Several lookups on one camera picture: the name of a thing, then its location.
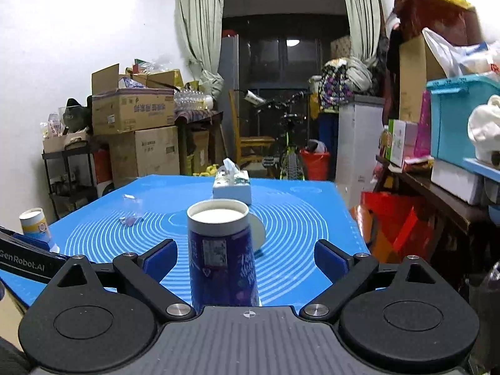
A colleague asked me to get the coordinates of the floral patterned jacket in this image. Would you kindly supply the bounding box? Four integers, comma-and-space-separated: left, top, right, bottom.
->
319, 58, 354, 115

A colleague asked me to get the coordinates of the bicycle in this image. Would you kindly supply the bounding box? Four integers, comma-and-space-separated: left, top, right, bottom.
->
241, 89, 314, 181

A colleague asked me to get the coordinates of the white round cup lid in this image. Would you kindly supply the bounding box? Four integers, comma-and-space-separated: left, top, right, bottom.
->
247, 214, 267, 251

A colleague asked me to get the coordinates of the red bucket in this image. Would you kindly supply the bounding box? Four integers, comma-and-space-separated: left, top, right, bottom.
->
299, 148, 331, 181

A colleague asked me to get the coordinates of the turquoise plastic storage bin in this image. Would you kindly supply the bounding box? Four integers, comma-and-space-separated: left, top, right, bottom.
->
425, 72, 500, 163

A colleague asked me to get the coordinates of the pack of clear water bottles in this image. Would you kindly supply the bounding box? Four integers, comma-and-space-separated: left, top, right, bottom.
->
173, 88, 215, 112

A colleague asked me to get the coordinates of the plain brown cardboard box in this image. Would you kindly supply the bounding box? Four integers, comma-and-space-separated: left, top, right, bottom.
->
108, 125, 181, 179

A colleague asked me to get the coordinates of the pink carton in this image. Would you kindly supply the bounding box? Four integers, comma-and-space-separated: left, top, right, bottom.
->
413, 89, 433, 159

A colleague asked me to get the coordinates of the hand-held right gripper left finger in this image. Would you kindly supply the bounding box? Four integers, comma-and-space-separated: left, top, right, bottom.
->
46, 238, 197, 318

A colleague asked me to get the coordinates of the white cloth bundle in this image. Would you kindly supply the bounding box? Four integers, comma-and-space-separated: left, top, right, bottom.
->
467, 94, 500, 165

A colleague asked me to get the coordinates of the green and white carton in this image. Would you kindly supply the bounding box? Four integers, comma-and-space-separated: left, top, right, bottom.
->
387, 119, 418, 167

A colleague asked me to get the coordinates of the blue ringed silicone mat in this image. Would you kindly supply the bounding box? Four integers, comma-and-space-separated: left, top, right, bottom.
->
0, 175, 372, 309

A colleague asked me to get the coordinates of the tissue box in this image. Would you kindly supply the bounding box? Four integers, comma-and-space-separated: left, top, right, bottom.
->
212, 158, 253, 206

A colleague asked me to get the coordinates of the white plastic bag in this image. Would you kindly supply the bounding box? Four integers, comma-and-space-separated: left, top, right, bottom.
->
421, 27, 500, 79

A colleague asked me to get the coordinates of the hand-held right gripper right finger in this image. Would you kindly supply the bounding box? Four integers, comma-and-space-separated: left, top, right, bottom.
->
299, 239, 448, 318

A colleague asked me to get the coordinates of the pale green curtain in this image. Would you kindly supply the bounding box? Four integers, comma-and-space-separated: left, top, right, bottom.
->
339, 0, 383, 69
173, 0, 230, 95

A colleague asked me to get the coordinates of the dark wooden side table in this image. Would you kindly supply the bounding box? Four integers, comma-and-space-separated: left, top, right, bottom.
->
374, 155, 500, 286

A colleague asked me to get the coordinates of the purple paper cup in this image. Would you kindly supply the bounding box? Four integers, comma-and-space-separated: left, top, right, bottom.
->
186, 199, 261, 315

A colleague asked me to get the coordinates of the black rolling cart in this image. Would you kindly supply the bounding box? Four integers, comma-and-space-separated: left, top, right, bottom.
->
41, 140, 99, 220

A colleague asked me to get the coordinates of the wooden chair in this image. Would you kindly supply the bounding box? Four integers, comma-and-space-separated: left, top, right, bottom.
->
228, 89, 276, 165

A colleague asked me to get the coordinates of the small white paper cup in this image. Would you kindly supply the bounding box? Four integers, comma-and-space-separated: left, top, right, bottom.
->
19, 207, 54, 246

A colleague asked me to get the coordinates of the white foam box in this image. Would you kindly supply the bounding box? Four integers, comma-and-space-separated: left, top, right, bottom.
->
430, 156, 486, 206

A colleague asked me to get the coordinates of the grey upright board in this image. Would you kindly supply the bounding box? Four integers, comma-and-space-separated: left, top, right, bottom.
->
218, 33, 240, 165

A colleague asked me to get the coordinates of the tall brown cardboard box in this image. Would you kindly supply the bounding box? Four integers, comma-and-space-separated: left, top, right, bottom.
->
397, 34, 448, 125

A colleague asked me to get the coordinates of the red shopping bag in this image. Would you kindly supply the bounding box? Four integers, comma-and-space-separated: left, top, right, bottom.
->
360, 191, 435, 264

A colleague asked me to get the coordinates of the clear plastic cup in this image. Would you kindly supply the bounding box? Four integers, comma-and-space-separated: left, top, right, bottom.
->
119, 193, 146, 228

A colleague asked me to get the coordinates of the white cabinet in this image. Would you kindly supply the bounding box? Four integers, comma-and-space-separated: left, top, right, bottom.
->
337, 94, 387, 206

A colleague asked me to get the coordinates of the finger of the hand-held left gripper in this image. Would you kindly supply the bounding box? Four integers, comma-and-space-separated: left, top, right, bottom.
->
12, 233, 60, 254

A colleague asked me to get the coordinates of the printed cardboard box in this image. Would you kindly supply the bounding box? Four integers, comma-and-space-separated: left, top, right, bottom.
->
91, 63, 177, 136

